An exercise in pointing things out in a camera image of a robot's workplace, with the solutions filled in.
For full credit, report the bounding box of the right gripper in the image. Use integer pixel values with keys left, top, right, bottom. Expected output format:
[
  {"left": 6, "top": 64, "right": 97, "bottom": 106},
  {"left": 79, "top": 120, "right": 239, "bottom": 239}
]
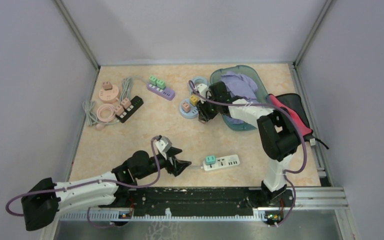
[{"left": 195, "top": 94, "right": 220, "bottom": 122}]

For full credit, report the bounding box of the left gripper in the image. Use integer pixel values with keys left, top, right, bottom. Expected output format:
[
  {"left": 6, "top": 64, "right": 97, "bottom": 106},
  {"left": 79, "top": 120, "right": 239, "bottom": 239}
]
[{"left": 137, "top": 146, "right": 192, "bottom": 180}]

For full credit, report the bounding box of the blue round power socket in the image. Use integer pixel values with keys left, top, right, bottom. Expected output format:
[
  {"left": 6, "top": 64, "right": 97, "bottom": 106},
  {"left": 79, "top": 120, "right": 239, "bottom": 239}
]
[{"left": 178, "top": 98, "right": 199, "bottom": 119}]

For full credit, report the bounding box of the yellow USB charger plug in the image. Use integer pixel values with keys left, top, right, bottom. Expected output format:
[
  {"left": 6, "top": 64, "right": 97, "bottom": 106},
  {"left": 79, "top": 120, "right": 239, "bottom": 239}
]
[{"left": 189, "top": 95, "right": 200, "bottom": 107}]

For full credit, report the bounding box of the white power strip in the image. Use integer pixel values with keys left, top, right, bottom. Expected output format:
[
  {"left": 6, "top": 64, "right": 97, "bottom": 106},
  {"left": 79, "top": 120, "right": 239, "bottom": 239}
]
[{"left": 202, "top": 154, "right": 241, "bottom": 172}]

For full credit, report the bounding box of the teal USB charger plug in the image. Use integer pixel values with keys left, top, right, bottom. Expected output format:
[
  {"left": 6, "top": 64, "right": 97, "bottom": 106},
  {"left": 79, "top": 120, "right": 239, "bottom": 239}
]
[{"left": 205, "top": 155, "right": 217, "bottom": 166}]

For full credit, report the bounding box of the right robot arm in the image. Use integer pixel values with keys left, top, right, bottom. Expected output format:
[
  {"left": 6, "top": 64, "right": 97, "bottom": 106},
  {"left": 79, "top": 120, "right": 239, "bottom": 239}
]
[{"left": 188, "top": 80, "right": 306, "bottom": 206}]

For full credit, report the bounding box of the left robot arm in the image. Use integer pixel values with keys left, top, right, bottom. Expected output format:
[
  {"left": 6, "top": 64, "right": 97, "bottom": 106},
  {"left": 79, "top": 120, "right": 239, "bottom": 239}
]
[{"left": 20, "top": 147, "right": 192, "bottom": 231}]

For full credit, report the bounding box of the pink plug on blue socket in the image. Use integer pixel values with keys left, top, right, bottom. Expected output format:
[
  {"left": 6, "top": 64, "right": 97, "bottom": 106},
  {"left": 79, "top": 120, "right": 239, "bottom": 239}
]
[{"left": 181, "top": 101, "right": 191, "bottom": 113}]

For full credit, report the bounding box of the green plug right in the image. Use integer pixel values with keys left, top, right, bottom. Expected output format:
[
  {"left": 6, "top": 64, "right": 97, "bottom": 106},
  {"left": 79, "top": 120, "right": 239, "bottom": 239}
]
[{"left": 155, "top": 79, "right": 166, "bottom": 90}]

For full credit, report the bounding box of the green plug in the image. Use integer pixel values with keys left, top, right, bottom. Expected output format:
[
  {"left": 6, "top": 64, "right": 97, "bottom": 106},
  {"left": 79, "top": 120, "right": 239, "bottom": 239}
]
[
  {"left": 155, "top": 79, "right": 166, "bottom": 90},
  {"left": 148, "top": 75, "right": 158, "bottom": 86}
]

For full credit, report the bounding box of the green plug left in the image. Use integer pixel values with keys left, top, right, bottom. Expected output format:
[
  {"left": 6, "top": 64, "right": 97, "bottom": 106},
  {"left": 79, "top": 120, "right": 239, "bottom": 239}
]
[{"left": 148, "top": 75, "right": 158, "bottom": 86}]

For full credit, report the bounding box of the pink round power socket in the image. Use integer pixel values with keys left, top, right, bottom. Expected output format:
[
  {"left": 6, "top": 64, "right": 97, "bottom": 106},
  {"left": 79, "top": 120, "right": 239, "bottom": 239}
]
[{"left": 98, "top": 85, "right": 121, "bottom": 104}]

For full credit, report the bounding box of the lavender cloth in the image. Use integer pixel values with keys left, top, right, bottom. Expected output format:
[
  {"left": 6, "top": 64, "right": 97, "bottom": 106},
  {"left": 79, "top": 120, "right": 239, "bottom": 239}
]
[{"left": 220, "top": 71, "right": 259, "bottom": 125}]

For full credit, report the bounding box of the purple power strip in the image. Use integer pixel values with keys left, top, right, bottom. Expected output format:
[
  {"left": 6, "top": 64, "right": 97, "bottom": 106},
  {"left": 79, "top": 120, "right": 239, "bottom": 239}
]
[{"left": 146, "top": 83, "right": 176, "bottom": 101}]

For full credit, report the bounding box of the teal plastic basin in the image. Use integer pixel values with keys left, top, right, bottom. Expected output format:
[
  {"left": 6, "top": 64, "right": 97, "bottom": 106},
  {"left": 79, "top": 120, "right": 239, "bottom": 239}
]
[{"left": 209, "top": 64, "right": 276, "bottom": 132}]

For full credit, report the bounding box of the black power strip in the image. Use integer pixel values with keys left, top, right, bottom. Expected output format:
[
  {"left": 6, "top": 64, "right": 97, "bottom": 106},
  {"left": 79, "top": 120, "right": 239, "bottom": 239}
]
[{"left": 115, "top": 96, "right": 144, "bottom": 123}]

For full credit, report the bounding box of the red and black bag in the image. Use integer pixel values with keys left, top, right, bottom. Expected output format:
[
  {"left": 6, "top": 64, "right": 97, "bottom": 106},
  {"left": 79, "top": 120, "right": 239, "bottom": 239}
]
[{"left": 267, "top": 93, "right": 330, "bottom": 150}]

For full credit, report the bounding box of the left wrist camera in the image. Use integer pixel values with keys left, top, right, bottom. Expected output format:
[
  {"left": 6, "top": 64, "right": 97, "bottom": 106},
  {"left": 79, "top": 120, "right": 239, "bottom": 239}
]
[{"left": 154, "top": 135, "right": 172, "bottom": 155}]

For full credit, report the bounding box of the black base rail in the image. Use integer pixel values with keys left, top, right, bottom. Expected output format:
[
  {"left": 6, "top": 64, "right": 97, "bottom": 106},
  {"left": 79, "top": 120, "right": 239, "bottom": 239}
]
[{"left": 102, "top": 187, "right": 294, "bottom": 217}]

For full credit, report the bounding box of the pink coiled cable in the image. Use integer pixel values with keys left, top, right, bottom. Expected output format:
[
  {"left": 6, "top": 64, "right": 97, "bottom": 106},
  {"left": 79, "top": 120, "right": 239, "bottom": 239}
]
[{"left": 95, "top": 103, "right": 117, "bottom": 131}]

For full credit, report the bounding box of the grey cable bundle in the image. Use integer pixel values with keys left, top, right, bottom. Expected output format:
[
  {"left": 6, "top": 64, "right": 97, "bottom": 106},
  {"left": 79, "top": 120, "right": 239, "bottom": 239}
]
[{"left": 82, "top": 76, "right": 150, "bottom": 127}]

